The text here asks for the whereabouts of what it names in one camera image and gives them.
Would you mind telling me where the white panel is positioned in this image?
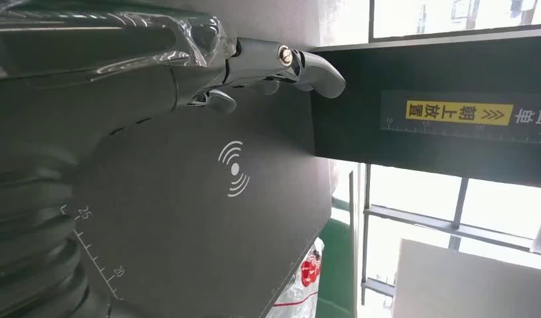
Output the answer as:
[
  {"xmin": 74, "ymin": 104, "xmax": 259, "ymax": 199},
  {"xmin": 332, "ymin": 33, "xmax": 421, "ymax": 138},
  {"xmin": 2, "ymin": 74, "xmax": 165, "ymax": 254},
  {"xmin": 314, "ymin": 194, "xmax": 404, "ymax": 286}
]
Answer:
[{"xmin": 391, "ymin": 238, "xmax": 541, "ymax": 318}]

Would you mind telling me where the black scanner column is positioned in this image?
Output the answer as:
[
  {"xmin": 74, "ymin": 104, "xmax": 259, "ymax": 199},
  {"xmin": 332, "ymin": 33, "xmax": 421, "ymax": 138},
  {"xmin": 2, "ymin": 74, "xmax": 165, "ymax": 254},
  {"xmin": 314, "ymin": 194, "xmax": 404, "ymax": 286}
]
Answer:
[{"xmin": 309, "ymin": 26, "xmax": 541, "ymax": 190}]

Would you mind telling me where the grey package with red print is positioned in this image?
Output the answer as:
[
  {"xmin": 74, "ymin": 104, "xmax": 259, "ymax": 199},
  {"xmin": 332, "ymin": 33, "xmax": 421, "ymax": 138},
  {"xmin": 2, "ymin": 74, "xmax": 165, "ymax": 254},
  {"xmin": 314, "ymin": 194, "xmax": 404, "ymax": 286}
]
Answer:
[{"xmin": 263, "ymin": 237, "xmax": 326, "ymax": 318}]

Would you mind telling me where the grey window frame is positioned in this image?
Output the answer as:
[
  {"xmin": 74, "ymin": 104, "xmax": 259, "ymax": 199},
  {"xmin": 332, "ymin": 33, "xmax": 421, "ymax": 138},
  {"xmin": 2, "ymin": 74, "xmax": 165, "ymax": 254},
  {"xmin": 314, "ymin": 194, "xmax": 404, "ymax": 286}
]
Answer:
[{"xmin": 359, "ymin": 163, "xmax": 541, "ymax": 305}]

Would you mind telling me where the black scanner platform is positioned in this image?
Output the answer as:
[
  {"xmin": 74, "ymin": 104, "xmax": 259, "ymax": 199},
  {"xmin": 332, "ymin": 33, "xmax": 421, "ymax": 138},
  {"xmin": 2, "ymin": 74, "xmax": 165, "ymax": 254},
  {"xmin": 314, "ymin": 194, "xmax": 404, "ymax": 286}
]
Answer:
[{"xmin": 72, "ymin": 87, "xmax": 333, "ymax": 318}]

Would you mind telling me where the yellow and black column label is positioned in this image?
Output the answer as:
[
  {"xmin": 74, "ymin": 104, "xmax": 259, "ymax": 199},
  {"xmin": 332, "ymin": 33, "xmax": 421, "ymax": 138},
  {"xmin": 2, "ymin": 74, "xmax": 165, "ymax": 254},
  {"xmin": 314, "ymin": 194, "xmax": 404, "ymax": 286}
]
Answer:
[{"xmin": 379, "ymin": 89, "xmax": 541, "ymax": 146}]

